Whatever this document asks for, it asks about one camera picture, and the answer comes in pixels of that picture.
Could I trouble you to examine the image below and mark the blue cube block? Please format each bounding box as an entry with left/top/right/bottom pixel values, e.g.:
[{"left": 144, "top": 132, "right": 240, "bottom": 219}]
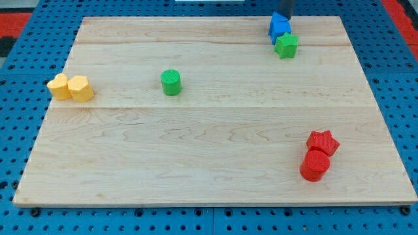
[{"left": 268, "top": 22, "right": 291, "bottom": 45}]

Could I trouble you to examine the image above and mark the green star block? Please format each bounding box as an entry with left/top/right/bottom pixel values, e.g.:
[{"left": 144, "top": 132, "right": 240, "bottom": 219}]
[{"left": 274, "top": 33, "right": 299, "bottom": 59}]

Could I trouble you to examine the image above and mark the wooden board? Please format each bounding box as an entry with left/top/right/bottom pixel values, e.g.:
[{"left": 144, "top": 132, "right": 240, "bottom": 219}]
[{"left": 13, "top": 16, "right": 417, "bottom": 208}]

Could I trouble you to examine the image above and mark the green cylinder block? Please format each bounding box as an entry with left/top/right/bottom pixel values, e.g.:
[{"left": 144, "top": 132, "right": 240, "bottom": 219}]
[{"left": 160, "top": 69, "right": 182, "bottom": 96}]

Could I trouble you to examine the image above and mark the blue triangle block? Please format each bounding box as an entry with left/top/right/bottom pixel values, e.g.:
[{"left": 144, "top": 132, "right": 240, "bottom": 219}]
[{"left": 270, "top": 12, "right": 289, "bottom": 24}]

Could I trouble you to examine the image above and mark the red star block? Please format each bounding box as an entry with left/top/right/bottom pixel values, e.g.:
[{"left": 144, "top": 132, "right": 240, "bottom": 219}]
[{"left": 306, "top": 130, "right": 340, "bottom": 157}]

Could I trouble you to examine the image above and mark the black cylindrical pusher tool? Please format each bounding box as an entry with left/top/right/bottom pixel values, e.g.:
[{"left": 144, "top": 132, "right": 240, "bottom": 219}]
[{"left": 277, "top": 0, "right": 296, "bottom": 20}]

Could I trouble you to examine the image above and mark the yellow hexagon block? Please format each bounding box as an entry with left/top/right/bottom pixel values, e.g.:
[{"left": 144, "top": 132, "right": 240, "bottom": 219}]
[{"left": 67, "top": 76, "right": 94, "bottom": 102}]

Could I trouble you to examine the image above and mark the red cylinder block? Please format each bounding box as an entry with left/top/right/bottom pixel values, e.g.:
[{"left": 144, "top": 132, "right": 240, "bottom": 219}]
[{"left": 299, "top": 149, "right": 330, "bottom": 182}]

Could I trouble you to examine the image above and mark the yellow heart block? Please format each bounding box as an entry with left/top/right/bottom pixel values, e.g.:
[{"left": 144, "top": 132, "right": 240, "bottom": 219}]
[{"left": 47, "top": 73, "right": 72, "bottom": 101}]

